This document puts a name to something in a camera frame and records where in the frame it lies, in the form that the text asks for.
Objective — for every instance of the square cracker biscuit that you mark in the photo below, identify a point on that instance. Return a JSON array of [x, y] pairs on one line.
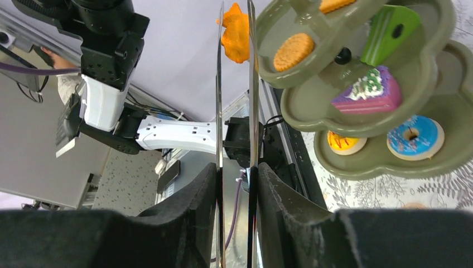
[[328, 6]]

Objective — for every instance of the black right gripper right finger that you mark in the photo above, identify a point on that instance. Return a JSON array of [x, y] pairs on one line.
[[295, 232]]

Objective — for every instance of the green cake slice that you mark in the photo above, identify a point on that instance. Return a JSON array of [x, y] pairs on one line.
[[389, 28]]

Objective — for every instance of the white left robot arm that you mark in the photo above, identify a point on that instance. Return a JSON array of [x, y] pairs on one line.
[[112, 40]]

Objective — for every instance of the round waffle biscuit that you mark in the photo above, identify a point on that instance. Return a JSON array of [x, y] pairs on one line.
[[295, 49]]

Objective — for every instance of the yellow frosted donut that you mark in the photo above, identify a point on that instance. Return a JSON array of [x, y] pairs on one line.
[[344, 146]]

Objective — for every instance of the purple cake slice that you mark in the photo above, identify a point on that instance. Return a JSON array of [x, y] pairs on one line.
[[377, 91]]

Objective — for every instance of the orange star cookie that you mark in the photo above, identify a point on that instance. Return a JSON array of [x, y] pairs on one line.
[[235, 38]]

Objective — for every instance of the black phone on floor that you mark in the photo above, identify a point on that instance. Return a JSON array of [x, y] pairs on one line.
[[169, 176]]

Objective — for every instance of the floral tablecloth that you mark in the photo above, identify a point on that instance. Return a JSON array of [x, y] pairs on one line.
[[451, 189]]

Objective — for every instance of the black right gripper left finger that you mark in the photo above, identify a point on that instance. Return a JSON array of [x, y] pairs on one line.
[[177, 232]]

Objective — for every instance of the green tiered dessert stand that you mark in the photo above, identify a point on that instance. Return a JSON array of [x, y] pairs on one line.
[[334, 65]]

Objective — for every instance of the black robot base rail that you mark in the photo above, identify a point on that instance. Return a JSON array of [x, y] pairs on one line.
[[297, 169]]

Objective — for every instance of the metal tongs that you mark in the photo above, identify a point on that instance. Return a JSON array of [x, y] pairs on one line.
[[254, 144]]

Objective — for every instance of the blue donut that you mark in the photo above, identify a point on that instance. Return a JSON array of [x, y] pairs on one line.
[[417, 139]]

